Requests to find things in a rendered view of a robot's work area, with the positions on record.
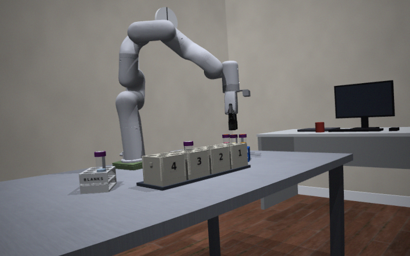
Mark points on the white tube rack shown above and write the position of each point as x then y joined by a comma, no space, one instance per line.
92,181

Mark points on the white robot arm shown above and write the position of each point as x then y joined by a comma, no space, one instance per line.
139,34

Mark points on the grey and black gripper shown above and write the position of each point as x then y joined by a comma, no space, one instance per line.
231,105

